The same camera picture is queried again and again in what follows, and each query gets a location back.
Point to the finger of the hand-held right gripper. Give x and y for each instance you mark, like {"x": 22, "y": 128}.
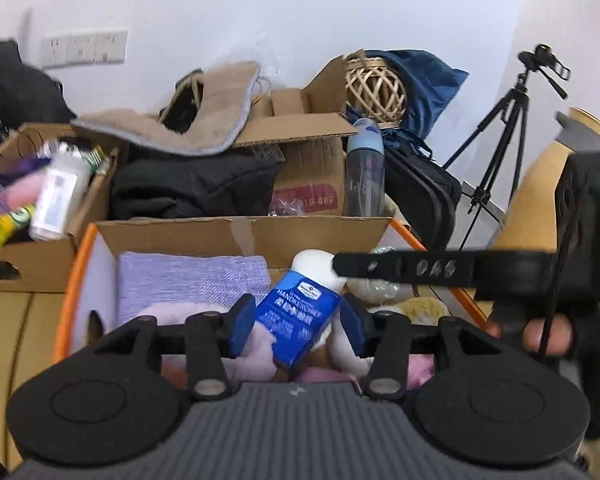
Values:
{"x": 430, "y": 267}

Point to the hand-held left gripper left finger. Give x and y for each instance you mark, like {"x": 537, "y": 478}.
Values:
{"x": 242, "y": 325}

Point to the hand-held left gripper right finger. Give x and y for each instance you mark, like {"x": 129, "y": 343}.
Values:
{"x": 355, "y": 325}

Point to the yellow plush toy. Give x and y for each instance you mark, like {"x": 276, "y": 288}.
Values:
{"x": 422, "y": 307}

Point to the white plush toy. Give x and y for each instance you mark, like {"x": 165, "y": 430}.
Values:
{"x": 345, "y": 366}

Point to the blue tissue packet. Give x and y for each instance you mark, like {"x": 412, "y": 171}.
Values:
{"x": 297, "y": 315}

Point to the white round container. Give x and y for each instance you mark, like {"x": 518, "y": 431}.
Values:
{"x": 312, "y": 265}

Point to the purple towel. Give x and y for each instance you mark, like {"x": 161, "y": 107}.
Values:
{"x": 180, "y": 280}

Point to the red cardboard box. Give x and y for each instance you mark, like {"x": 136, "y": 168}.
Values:
{"x": 180, "y": 232}

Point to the person's right hand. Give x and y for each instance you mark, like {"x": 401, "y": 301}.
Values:
{"x": 545, "y": 335}

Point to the yellow thermos jug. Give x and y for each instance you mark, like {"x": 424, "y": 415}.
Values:
{"x": 535, "y": 200}

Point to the black bag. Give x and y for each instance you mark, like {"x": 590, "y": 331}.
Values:
{"x": 425, "y": 185}

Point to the blue water bottle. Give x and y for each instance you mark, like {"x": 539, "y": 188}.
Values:
{"x": 364, "y": 170}

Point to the black tripod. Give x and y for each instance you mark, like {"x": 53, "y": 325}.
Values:
{"x": 505, "y": 110}

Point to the black clothing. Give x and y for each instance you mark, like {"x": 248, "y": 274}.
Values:
{"x": 190, "y": 185}

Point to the open brown cardboard box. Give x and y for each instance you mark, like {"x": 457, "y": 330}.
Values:
{"x": 310, "y": 160}

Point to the blue cloth bag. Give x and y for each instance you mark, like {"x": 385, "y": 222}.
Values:
{"x": 430, "y": 85}

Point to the wicker ball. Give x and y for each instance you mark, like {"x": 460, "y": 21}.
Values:
{"x": 375, "y": 90}

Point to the brown cardboard tray box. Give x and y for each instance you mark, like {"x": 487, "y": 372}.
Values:
{"x": 40, "y": 265}

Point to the beige cushion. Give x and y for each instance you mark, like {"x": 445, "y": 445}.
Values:
{"x": 220, "y": 105}

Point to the white plastic bottle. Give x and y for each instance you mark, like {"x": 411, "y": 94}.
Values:
{"x": 57, "y": 200}

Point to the yellow snack packet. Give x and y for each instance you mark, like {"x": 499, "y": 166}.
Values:
{"x": 0, "y": 227}

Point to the purple snack packet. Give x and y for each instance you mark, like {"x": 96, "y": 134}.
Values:
{"x": 15, "y": 167}

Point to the black folding trolley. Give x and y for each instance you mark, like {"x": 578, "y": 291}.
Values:
{"x": 20, "y": 85}

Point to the white wall socket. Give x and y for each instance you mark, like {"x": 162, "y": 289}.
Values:
{"x": 82, "y": 48}
{"x": 55, "y": 51}
{"x": 112, "y": 46}

